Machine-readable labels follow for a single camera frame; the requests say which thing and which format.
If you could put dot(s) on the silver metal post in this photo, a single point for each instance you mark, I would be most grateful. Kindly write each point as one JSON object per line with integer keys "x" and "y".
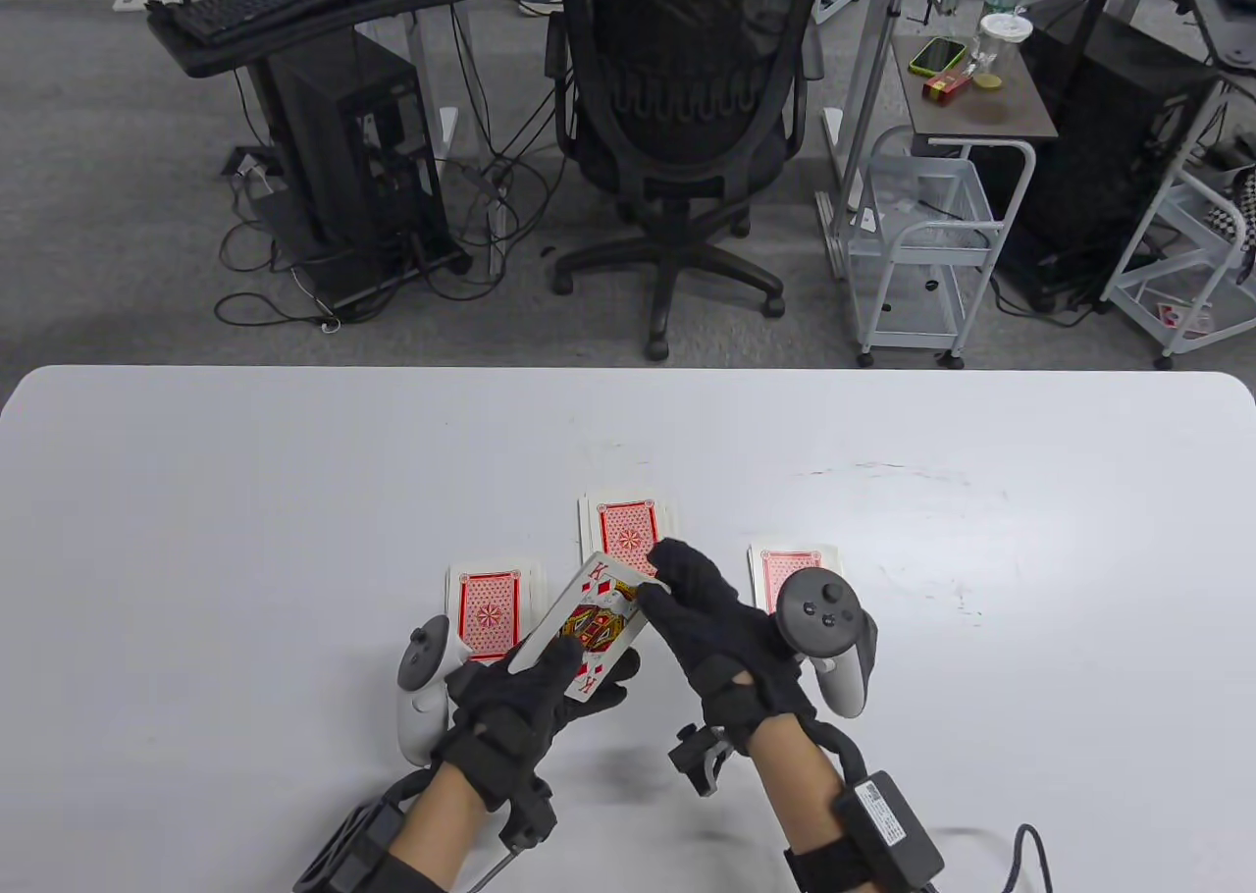
{"x": 883, "y": 54}

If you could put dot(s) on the black mesh office chair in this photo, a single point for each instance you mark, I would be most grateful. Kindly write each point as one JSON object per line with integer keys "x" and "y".
{"x": 687, "y": 69}

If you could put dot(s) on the glass jar white lid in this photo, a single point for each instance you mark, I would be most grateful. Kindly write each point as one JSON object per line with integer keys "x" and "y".
{"x": 1001, "y": 44}

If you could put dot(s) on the black computer tower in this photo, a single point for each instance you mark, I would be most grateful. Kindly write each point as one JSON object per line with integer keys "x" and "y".
{"x": 334, "y": 128}
{"x": 1099, "y": 128}

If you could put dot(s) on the brown side table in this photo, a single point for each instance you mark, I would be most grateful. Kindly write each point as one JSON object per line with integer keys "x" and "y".
{"x": 981, "y": 113}

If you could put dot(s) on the person's right hand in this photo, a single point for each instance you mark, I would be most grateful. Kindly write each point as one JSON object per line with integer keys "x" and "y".
{"x": 716, "y": 638}

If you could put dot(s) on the red-backed playing card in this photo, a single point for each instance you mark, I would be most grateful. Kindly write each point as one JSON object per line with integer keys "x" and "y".
{"x": 599, "y": 623}

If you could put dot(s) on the person's left hand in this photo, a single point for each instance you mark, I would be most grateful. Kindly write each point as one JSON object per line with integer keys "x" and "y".
{"x": 510, "y": 726}

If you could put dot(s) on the red white small box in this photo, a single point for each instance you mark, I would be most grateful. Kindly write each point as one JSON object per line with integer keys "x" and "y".
{"x": 1182, "y": 319}

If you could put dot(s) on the green-cased phone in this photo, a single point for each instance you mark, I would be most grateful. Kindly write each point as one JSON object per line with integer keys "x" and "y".
{"x": 937, "y": 54}

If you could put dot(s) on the card pile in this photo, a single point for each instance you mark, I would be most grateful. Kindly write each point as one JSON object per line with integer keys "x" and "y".
{"x": 628, "y": 525}
{"x": 491, "y": 613}
{"x": 775, "y": 564}

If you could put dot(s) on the grey tracking controller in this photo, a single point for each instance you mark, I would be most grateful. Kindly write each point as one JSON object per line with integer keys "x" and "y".
{"x": 422, "y": 711}
{"x": 819, "y": 604}

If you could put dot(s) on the black white checkered cloth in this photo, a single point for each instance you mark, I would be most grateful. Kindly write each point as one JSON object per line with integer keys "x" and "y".
{"x": 1238, "y": 211}

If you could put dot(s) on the person's left forearm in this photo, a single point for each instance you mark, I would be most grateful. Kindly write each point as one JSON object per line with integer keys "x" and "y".
{"x": 442, "y": 824}

